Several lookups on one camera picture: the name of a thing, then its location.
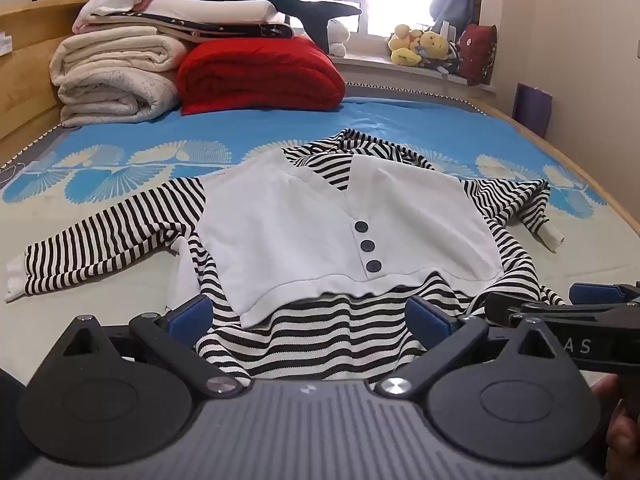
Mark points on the red folded blanket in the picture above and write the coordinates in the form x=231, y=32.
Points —
x=260, y=75

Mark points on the dark dotted folded blanket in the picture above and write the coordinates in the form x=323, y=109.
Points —
x=240, y=30

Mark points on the purple board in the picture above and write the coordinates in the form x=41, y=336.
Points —
x=532, y=107

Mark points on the person's right hand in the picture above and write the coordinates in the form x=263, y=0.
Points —
x=622, y=432

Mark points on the striped shirt with white vest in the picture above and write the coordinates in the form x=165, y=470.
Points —
x=280, y=220

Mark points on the blue patterned bed sheet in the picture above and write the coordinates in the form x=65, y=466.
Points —
x=410, y=120

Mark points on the yellow round plush toy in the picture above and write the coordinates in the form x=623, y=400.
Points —
x=434, y=44

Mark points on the white folded blanket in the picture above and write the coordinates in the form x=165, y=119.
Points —
x=210, y=10

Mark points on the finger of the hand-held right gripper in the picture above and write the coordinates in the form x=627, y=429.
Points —
x=502, y=305
x=595, y=294

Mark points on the white plush toy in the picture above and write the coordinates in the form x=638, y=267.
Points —
x=337, y=32

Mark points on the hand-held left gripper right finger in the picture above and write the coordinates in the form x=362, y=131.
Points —
x=426, y=319

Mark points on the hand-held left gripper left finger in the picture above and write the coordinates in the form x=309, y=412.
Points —
x=187, y=314

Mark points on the pale yellow plush toy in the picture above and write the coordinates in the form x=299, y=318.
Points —
x=402, y=45

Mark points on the tissue box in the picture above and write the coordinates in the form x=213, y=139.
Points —
x=5, y=44

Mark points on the cream folded quilt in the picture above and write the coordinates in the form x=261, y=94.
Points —
x=110, y=75

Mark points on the red plush pillow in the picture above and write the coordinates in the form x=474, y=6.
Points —
x=477, y=52

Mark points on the windowsill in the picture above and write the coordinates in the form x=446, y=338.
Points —
x=370, y=67

